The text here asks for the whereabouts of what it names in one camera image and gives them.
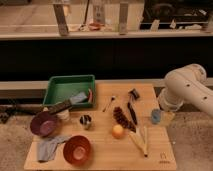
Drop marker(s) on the grey-blue cloth towel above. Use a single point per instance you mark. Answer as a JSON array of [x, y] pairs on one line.
[[46, 148]]

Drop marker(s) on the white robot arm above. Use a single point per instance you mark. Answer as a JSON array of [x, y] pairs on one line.
[[186, 84]]

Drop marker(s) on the small metal cup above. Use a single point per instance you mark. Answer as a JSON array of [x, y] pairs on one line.
[[85, 121]]

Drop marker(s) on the white small cup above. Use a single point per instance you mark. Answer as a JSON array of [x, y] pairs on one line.
[[64, 115]]

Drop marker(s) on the blue small cup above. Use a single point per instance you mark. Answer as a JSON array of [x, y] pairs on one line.
[[156, 116]]

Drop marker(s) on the red item in tray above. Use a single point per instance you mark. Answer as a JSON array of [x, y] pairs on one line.
[[90, 96]]

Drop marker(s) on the dark pine cone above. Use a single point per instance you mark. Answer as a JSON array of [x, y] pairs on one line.
[[121, 119]]

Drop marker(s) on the green plastic tray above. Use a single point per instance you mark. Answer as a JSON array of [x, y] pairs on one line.
[[61, 88]]

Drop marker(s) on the orange round fruit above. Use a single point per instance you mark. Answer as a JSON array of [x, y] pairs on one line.
[[117, 131]]

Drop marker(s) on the wooden cutting board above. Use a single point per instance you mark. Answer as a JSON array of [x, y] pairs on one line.
[[111, 154]]

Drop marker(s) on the corn cob with husk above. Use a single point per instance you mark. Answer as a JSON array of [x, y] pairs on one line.
[[139, 141]]

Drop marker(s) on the red-brown bowl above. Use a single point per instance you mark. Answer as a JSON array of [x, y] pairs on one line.
[[77, 150]]

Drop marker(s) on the purple bowl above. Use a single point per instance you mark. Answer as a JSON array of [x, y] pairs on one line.
[[43, 124]]

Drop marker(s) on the dark spatula with handle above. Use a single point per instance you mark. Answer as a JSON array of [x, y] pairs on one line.
[[68, 103]]

